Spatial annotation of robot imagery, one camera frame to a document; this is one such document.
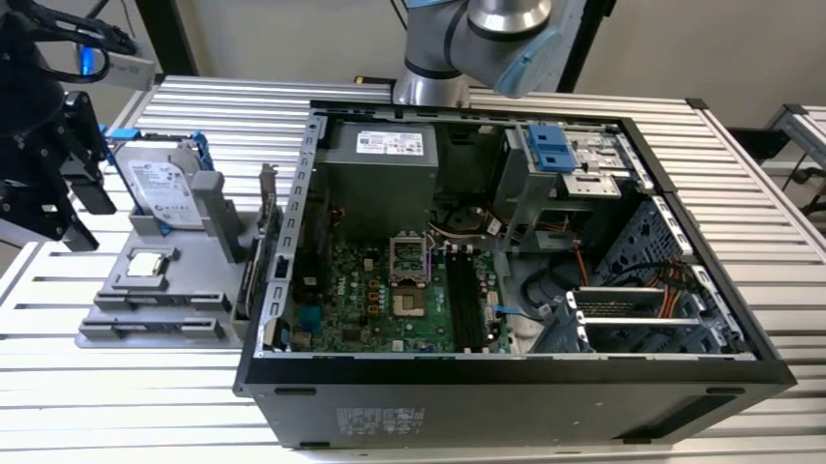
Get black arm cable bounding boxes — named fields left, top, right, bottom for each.
left=28, top=2, right=140, bottom=84

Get round black case speaker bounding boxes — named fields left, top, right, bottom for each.
left=439, top=205, right=491, bottom=238

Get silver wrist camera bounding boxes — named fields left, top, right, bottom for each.
left=82, top=45, right=157, bottom=92

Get black RAM slot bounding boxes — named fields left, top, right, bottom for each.
left=460, top=245, right=491, bottom=352
left=447, top=245, right=471, bottom=353

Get CPU socket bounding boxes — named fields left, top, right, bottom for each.
left=391, top=284, right=432, bottom=319

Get graphics card with metal bracket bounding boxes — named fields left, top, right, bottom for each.
left=234, top=162, right=286, bottom=321

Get thin orange wire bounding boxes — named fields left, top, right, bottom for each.
left=569, top=240, right=589, bottom=287

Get black looped cable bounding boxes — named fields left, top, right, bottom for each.
left=520, top=265, right=569, bottom=321

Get grey optical drive cage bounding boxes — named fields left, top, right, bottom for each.
left=493, top=120, right=641, bottom=246

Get green motherboard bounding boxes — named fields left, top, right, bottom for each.
left=289, top=241, right=517, bottom=354

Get orange yellow wire bundle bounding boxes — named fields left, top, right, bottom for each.
left=648, top=260, right=687, bottom=321

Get grey disk bay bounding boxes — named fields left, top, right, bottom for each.
left=533, top=284, right=705, bottom=355

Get black hanging cables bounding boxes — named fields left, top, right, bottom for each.
left=782, top=163, right=826, bottom=218

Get metal socket cover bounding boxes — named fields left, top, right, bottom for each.
left=389, top=231, right=431, bottom=284

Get blue drive latch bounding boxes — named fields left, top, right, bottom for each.
left=525, top=124, right=575, bottom=173

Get grey parts rack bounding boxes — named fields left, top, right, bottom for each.
left=74, top=168, right=285, bottom=350

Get silver CPU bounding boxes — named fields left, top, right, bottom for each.
left=125, top=253, right=168, bottom=278

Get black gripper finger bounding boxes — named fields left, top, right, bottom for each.
left=61, top=90, right=118, bottom=218
left=0, top=177, right=98, bottom=252

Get black upright post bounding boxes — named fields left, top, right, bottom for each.
left=557, top=0, right=612, bottom=94
left=134, top=0, right=200, bottom=77

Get hard disk in blue carrier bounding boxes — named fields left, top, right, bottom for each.
left=96, top=124, right=214, bottom=238

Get metal slat side table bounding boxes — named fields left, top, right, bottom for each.
left=764, top=101, right=826, bottom=171

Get black grey PC case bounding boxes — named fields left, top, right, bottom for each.
left=230, top=99, right=799, bottom=449

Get grey power supply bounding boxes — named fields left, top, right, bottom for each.
left=320, top=120, right=441, bottom=244

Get dark RAM stick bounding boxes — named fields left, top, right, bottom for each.
left=112, top=325, right=186, bottom=336
left=125, top=296, right=194, bottom=309

